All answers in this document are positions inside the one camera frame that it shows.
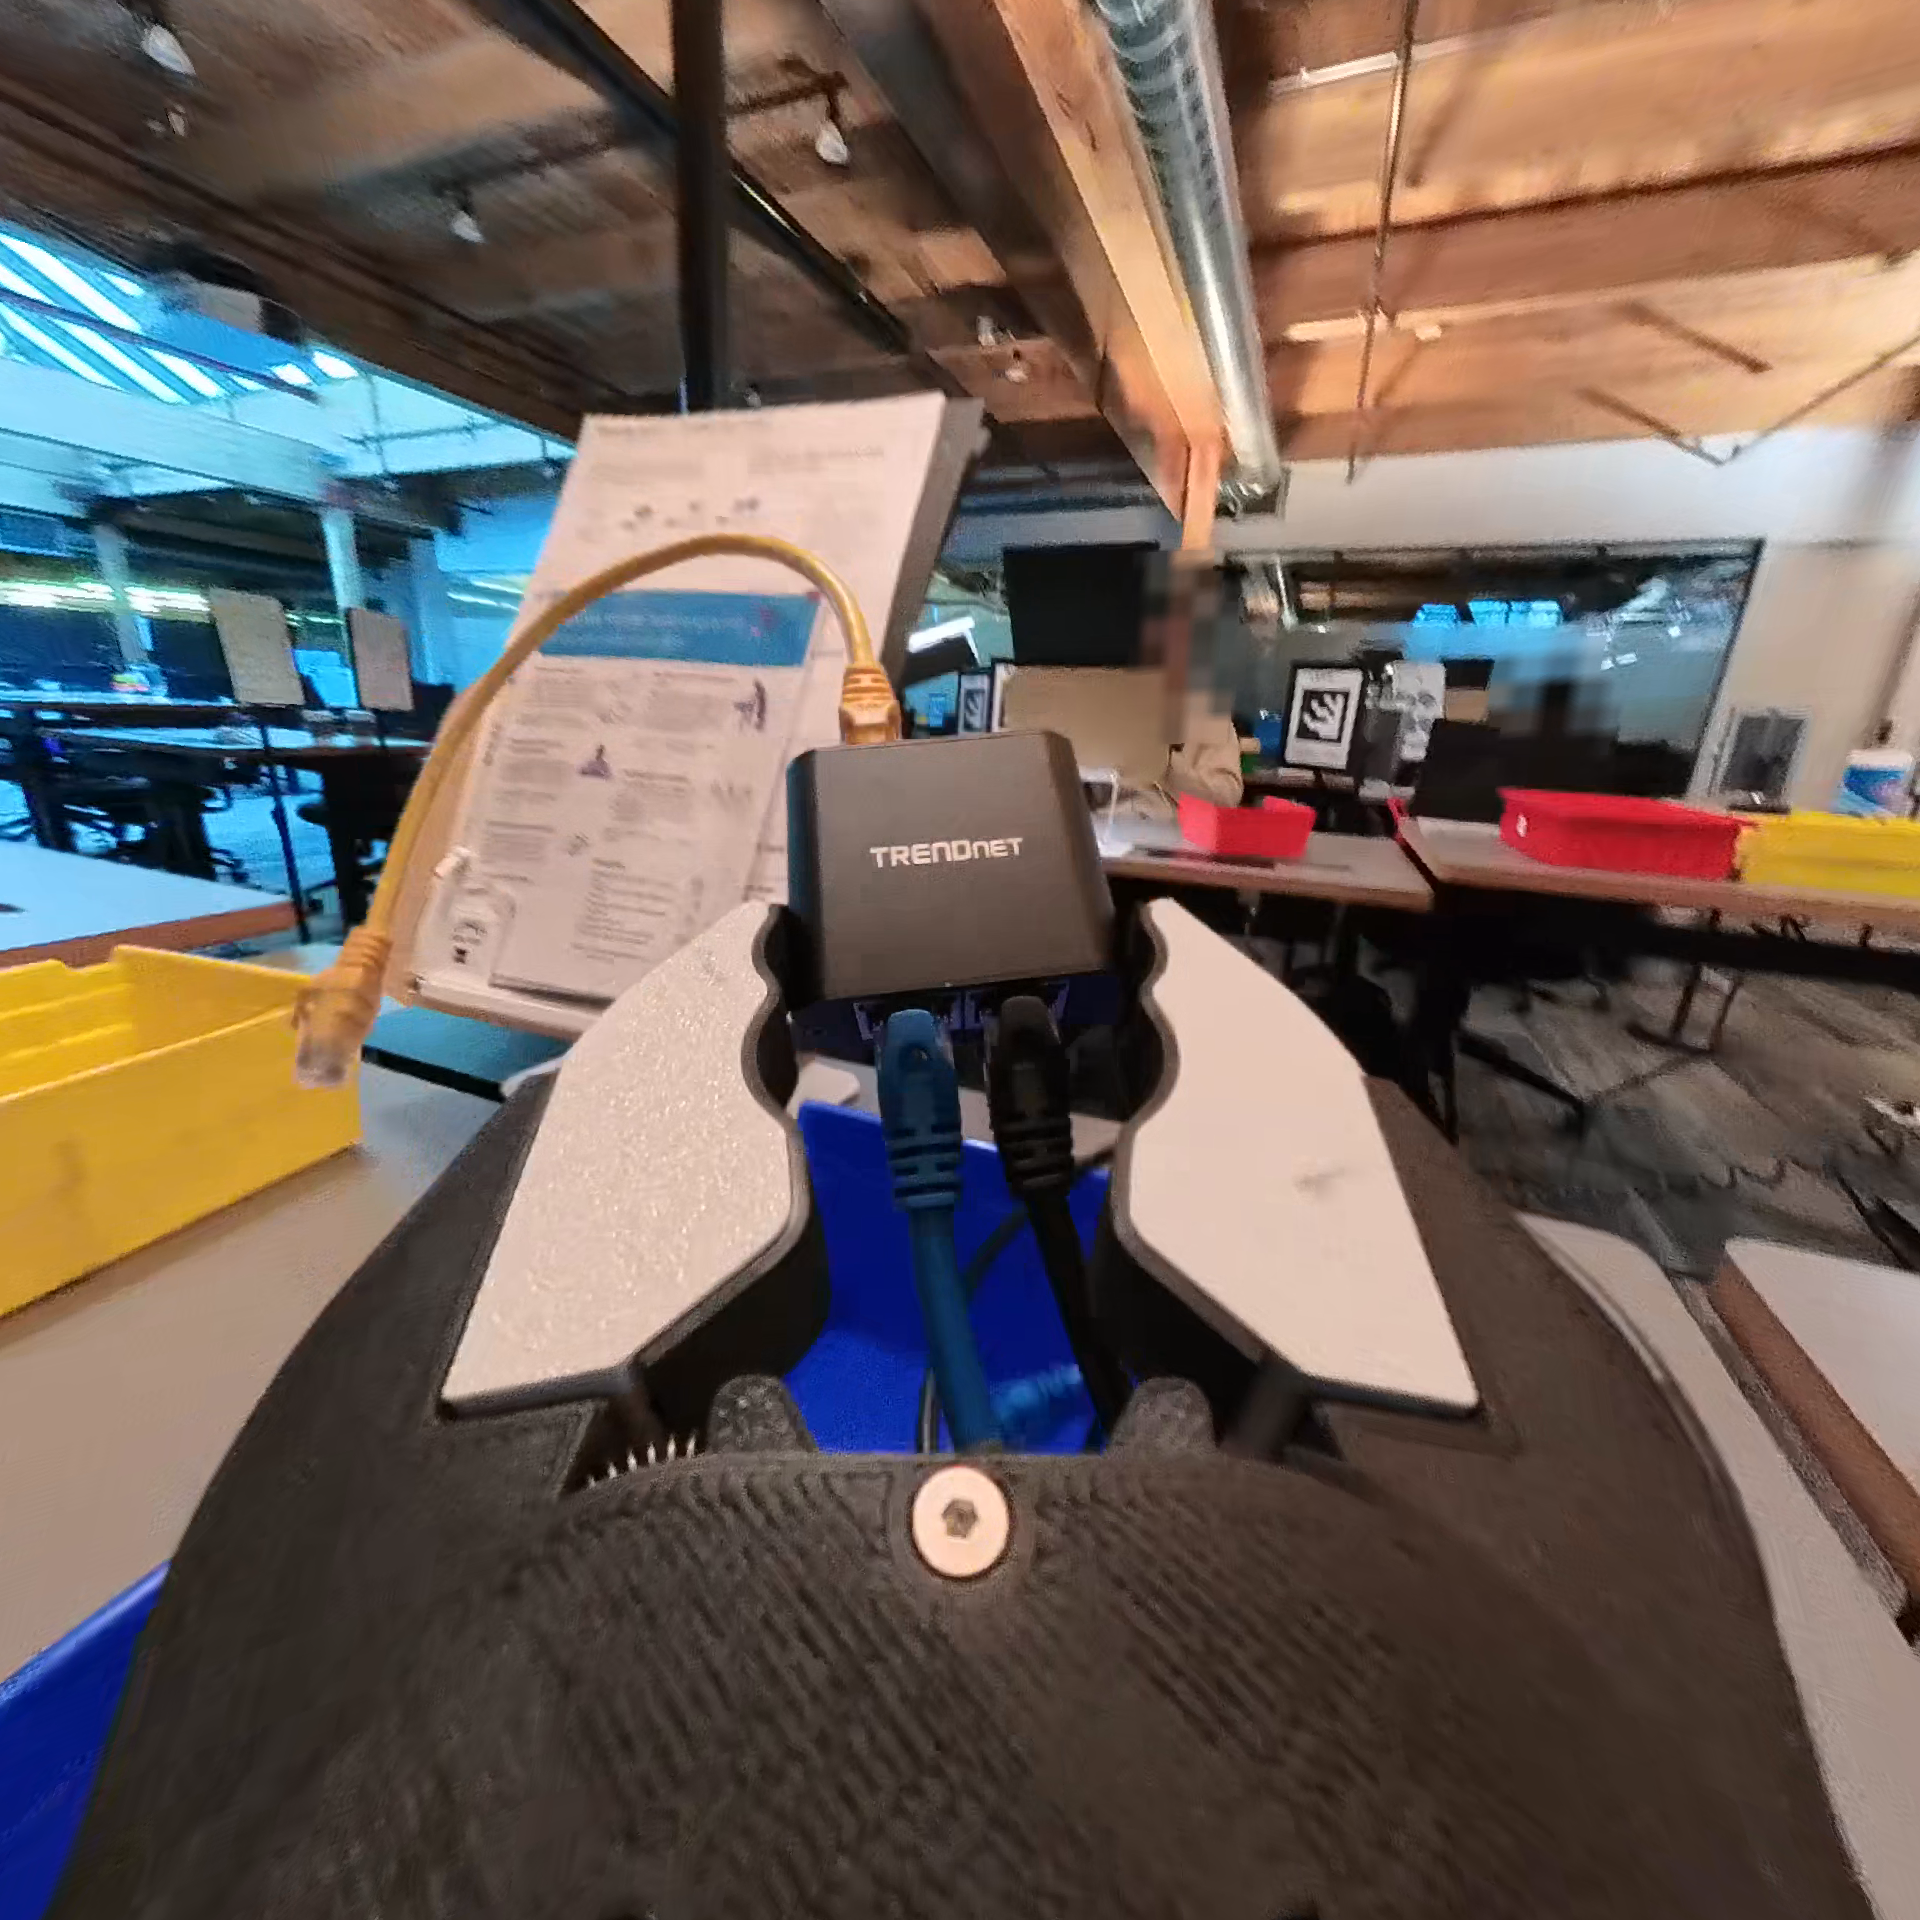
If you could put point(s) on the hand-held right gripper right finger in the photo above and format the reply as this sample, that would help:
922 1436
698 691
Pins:
1291 1201

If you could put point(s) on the document holder with paper sheet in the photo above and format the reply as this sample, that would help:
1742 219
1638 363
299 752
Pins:
661 749

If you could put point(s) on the yellow plastic bin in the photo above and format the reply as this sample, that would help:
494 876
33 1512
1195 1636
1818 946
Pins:
1830 856
150 1140

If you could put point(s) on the black and white marker board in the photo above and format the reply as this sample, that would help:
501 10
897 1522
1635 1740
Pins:
1325 721

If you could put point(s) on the white table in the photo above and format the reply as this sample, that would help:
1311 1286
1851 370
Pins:
107 901

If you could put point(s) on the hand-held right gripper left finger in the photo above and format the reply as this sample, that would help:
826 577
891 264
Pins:
646 1184

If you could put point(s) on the black monitor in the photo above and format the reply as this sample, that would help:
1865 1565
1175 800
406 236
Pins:
1079 598

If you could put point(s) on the white wipes canister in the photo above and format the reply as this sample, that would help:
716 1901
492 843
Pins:
1875 782

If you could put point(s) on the easel board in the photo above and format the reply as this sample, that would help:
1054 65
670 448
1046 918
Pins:
260 646
380 661

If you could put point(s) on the black ceiling pole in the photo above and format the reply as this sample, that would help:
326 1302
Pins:
701 194

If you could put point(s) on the silver ceiling duct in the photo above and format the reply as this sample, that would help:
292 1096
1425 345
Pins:
1202 224

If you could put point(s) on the small red plastic bin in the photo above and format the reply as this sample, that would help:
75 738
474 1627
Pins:
1244 825

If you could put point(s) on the blue plastic bin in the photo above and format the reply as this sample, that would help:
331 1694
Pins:
855 1348

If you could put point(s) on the long grey table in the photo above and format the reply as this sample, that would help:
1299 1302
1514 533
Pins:
1621 886
1277 874

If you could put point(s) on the grey desk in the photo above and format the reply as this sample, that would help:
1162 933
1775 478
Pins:
182 1425

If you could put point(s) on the large red plastic bin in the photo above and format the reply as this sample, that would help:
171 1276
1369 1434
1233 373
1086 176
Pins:
1621 832

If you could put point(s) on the grey table with wooden edge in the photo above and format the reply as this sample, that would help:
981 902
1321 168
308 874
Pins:
1839 1320

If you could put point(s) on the black network switch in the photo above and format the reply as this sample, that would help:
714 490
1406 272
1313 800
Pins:
945 840

